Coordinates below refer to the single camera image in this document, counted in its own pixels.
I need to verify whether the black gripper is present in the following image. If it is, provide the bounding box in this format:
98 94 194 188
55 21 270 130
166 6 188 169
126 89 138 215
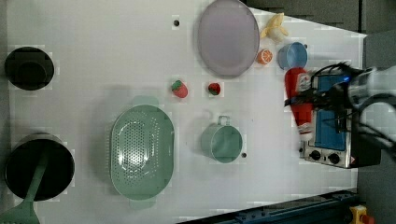
284 83 350 110

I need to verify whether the red plush ketchup bottle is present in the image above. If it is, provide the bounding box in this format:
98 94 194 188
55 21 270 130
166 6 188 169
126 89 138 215
285 67 313 142

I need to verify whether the grey round plate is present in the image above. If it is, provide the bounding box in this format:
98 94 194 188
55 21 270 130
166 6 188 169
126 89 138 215
197 0 260 77

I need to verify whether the blue cup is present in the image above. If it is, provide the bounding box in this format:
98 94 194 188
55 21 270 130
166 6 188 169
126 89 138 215
277 42 308 70

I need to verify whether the silver toaster oven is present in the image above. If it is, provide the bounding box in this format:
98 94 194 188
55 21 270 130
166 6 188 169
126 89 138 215
303 69 381 169

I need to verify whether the orange slice toy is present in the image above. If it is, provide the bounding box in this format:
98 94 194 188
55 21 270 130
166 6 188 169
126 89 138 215
256 49 273 65

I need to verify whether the plush peeled banana toy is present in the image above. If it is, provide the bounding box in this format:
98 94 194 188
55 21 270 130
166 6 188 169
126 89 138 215
260 13 289 43

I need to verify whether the small red strawberry toy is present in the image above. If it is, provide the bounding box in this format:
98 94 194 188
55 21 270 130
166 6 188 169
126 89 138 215
208 83 221 95

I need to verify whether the yellow emergency stop button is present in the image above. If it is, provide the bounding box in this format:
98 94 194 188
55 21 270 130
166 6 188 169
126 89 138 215
349 205 375 224

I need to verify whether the large red strawberry toy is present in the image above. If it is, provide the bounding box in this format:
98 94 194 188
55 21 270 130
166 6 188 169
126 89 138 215
171 80 189 98

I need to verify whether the green perforated colander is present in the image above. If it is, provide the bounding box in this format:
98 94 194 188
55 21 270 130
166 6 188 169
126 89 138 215
109 95 175 210

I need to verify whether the small black pot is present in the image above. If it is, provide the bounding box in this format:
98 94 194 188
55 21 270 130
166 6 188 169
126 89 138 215
5 47 55 91

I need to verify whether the large black pot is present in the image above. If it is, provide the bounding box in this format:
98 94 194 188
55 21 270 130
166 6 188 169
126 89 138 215
4 133 76 202

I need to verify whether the green slotted spatula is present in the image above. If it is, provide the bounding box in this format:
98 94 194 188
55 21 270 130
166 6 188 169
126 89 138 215
0 153 48 224

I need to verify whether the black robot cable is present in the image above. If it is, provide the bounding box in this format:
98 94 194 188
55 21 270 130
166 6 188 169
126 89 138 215
311 61 396 150

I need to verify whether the green cup with handle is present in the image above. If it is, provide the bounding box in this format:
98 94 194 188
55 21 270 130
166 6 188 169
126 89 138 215
201 116 243 163

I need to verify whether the blue metal frame rail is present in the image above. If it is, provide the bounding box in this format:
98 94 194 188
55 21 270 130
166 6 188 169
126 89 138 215
177 190 360 224

